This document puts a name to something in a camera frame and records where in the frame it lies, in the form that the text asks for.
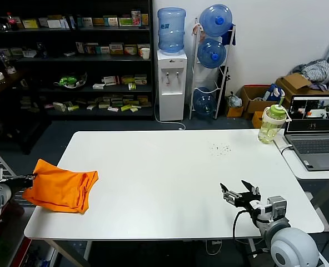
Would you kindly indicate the tall brown white box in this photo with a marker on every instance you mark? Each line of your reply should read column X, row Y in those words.
column 80, row 47

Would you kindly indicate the grey clothes pile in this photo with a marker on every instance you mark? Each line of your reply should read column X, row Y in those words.
column 318, row 69

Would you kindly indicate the dark blue bottle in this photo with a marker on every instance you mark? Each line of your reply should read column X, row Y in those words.
column 42, row 51

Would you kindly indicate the pink tall carton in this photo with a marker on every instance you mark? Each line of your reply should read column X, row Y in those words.
column 136, row 18

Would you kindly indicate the white carton green edge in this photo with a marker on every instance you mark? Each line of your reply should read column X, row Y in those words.
column 59, row 107

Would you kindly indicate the cardboard box with flaps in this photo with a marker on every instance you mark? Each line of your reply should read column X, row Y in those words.
column 249, row 104

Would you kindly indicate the long green box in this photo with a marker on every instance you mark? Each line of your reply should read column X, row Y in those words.
column 73, row 108

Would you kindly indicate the cola bottle red cap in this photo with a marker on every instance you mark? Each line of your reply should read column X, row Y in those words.
column 10, row 22

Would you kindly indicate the beige medicine box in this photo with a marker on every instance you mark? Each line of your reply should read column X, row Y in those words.
column 116, row 49

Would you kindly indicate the white metal jug rack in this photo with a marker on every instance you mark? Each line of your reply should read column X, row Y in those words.
column 193, row 75

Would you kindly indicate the small yellow cardboard box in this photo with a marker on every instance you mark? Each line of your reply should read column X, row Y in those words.
column 234, row 111

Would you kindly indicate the grey plastic bag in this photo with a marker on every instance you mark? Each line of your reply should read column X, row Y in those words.
column 234, row 100

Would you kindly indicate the open brown cardboard box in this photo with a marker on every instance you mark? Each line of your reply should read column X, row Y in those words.
column 295, row 82

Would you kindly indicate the white flat carton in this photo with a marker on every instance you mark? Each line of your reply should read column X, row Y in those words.
column 54, row 24

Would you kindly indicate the lime green box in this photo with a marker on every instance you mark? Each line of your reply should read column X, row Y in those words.
column 126, row 108

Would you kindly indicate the red yellow medicine box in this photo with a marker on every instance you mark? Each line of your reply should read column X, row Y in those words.
column 130, row 50

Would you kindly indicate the yellow flat carton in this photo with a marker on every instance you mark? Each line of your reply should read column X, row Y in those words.
column 30, row 24

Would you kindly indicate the blue water jug with label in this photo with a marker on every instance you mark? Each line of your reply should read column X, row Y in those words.
column 171, row 30

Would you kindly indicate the pink cloth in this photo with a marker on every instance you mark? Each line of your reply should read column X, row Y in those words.
column 195, row 29

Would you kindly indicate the white paper cup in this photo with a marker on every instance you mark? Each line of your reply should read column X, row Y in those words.
column 145, row 54

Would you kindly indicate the small flat white box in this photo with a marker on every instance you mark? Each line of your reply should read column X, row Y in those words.
column 113, row 109

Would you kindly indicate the blue white bag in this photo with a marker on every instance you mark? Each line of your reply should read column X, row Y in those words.
column 273, row 93

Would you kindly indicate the clear plastic bottle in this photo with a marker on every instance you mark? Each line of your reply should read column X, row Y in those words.
column 7, row 64

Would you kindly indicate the yellow green medicine box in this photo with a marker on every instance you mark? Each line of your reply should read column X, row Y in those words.
column 127, row 79

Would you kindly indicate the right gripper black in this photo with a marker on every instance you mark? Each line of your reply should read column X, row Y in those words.
column 248, row 198

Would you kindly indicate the white yellow medicine box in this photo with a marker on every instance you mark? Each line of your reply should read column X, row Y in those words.
column 139, row 49

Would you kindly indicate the orange t-shirt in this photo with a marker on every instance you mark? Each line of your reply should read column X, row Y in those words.
column 59, row 186

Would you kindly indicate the black shelving unit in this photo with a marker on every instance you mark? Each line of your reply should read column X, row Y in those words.
column 70, row 58

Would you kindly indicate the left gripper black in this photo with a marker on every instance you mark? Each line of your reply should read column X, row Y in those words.
column 20, row 183

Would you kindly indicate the red edged cart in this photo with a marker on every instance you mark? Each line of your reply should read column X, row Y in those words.
column 3, row 239

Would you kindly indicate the teal white medicine box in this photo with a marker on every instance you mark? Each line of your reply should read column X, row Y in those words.
column 110, row 22

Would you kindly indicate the orange small carton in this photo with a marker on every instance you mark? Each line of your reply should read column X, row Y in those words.
column 145, row 19

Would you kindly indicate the green lidded drinking bottle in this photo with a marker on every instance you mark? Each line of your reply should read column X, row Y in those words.
column 270, row 125

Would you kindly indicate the blue cloth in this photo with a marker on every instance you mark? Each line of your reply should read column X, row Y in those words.
column 229, row 36

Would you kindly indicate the white red medicine box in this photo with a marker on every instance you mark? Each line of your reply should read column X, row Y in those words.
column 110, row 80

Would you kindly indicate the glass bowl with green items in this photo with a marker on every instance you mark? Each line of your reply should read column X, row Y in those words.
column 70, row 81

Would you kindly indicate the grey laptop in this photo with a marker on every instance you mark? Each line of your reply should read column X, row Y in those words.
column 314, row 144

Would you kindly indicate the white water dispenser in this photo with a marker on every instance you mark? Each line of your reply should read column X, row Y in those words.
column 172, row 91

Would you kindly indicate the black tripod stand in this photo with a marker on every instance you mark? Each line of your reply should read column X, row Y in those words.
column 225, row 80

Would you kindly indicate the small orange cardboard box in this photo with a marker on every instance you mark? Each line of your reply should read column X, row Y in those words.
column 257, row 120

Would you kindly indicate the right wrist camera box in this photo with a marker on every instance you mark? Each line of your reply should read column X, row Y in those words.
column 277, row 207

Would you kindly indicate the green striped medicine box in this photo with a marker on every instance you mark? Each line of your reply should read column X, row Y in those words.
column 125, row 22

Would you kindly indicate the bright green small box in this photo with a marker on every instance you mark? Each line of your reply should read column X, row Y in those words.
column 132, row 86

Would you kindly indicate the orange picture box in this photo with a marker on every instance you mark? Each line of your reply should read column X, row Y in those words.
column 91, row 49

